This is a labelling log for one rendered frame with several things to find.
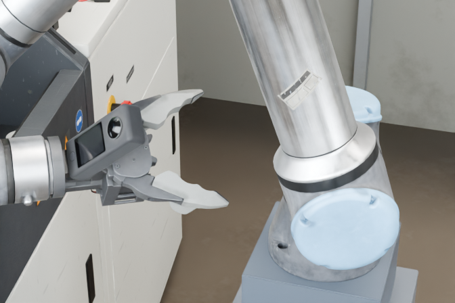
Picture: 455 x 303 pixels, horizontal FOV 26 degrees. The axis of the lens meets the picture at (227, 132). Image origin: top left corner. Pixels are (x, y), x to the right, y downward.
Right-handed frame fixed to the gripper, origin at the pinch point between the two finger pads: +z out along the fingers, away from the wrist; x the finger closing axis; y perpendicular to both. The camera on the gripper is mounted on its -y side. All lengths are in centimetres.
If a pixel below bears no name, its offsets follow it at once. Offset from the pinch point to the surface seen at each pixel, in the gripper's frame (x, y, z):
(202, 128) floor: -96, 194, 60
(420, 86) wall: -89, 164, 130
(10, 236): -2.8, 30.5, -22.9
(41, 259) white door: -3.9, 44.9, -17.5
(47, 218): -9.7, 42.8, -16.0
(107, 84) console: -40, 56, 0
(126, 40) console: -53, 62, 7
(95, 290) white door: -8, 78, -5
